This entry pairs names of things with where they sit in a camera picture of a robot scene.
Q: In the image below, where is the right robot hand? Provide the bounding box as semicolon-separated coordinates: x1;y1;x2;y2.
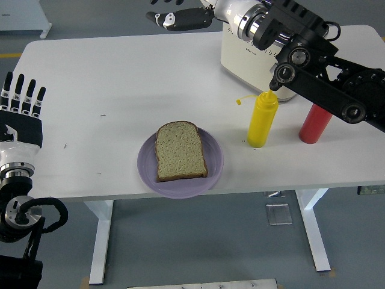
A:
146;0;261;39

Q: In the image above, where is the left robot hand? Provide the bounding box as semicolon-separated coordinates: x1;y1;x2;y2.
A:
0;71;48;167

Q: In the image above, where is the cream and chrome toaster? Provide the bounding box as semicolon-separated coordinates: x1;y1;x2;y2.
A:
220;23;298;102

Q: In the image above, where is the purple plate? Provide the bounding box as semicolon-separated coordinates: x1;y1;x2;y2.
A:
137;126;225;199

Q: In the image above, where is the bread slice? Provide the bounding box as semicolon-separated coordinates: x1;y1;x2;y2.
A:
155;120;209;183

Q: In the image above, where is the clear plastic floor plate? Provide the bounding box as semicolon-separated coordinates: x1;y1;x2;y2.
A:
265;203;293;226

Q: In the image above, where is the yellow squeeze bottle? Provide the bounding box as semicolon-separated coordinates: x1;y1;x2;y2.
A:
235;90;279;149

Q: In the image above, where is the white cabinet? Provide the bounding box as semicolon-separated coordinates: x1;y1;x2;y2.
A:
0;0;53;39

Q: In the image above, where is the white table leg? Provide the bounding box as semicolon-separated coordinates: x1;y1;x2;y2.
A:
83;199;115;285
294;188;332;272

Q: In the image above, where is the red squeeze bottle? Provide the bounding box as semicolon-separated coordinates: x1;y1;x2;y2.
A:
298;104;333;145

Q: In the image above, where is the table control panel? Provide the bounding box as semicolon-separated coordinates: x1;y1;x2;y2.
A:
357;185;385;196

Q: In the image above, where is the grey metal base plate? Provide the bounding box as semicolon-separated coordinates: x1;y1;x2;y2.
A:
126;278;279;289

